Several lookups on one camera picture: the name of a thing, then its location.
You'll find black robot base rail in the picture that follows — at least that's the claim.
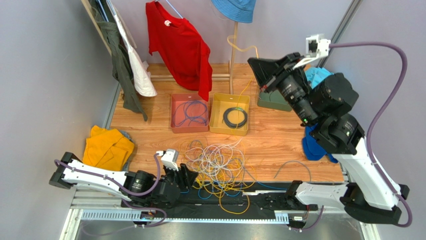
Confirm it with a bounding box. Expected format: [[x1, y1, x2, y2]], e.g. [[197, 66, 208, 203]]
[[74, 179, 372, 224]]

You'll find aluminium frame post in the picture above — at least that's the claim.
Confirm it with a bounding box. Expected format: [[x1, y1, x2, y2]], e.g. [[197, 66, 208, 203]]
[[316, 0, 364, 68]]

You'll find blue cloth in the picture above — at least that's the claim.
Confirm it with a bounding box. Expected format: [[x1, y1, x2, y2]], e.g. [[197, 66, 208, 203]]
[[301, 126, 338, 164]]

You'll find blue bucket hat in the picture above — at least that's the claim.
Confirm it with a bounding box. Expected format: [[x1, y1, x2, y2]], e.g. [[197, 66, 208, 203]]
[[211, 0, 257, 24]]

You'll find black coiled cable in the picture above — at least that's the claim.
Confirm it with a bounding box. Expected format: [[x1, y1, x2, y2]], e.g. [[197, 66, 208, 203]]
[[222, 107, 249, 129]]

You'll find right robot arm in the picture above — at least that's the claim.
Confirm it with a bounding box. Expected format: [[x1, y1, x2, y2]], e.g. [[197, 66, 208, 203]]
[[247, 52, 410, 226]]

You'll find red shirt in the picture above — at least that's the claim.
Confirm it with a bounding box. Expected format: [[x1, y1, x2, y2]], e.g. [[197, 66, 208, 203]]
[[145, 1, 213, 101]]

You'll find white cable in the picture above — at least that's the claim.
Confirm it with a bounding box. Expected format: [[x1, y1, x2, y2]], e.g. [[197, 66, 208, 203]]
[[184, 138, 247, 187]]

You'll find orange yellow cloth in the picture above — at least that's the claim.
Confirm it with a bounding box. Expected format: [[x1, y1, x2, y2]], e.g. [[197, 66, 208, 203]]
[[82, 125, 135, 171]]

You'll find cyan cloth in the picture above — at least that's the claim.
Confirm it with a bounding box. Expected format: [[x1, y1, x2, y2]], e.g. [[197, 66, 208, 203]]
[[305, 67, 334, 89]]

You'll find red plastic bin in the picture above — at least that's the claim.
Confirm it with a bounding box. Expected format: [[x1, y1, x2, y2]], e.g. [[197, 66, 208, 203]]
[[170, 93, 210, 134]]

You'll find blue cable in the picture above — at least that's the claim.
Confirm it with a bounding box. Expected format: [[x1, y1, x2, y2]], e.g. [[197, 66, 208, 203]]
[[179, 139, 312, 201]]

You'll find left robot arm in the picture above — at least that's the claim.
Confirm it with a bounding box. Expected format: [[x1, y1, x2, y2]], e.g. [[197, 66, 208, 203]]
[[49, 149, 199, 207]]

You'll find grey denim cloth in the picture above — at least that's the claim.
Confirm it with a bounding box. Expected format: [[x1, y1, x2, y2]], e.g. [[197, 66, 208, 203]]
[[119, 130, 133, 171]]

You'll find white garment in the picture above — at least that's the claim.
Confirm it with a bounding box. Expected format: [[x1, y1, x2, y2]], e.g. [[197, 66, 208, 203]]
[[106, 0, 158, 97]]

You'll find purple cable in red bin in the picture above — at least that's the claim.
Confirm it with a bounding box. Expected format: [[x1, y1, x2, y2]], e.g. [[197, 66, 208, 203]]
[[173, 99, 210, 128]]

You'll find wooden clothes rack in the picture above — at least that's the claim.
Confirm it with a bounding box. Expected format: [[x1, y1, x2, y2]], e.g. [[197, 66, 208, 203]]
[[81, 0, 238, 94]]

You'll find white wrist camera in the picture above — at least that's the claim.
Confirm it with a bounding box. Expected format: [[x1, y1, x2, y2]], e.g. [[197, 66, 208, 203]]
[[156, 148, 179, 171], [292, 34, 332, 70]]

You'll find olive green garment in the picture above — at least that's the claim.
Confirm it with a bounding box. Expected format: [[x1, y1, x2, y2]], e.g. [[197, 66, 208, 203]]
[[89, 0, 148, 121]]

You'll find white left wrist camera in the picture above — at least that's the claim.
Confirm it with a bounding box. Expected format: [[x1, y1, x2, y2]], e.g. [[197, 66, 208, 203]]
[[156, 148, 179, 171]]

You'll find green plastic bin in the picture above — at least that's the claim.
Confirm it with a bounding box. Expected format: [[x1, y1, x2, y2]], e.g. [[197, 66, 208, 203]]
[[257, 90, 292, 112]]

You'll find yellow plastic bin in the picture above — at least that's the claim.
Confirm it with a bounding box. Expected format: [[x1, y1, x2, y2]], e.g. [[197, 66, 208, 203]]
[[209, 92, 250, 136]]

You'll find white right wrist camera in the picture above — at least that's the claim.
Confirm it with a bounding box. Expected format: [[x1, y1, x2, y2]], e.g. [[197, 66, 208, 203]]
[[292, 34, 332, 70]]

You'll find yellow cable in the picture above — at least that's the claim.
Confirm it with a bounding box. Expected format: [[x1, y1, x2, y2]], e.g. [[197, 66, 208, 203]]
[[178, 34, 260, 215]]

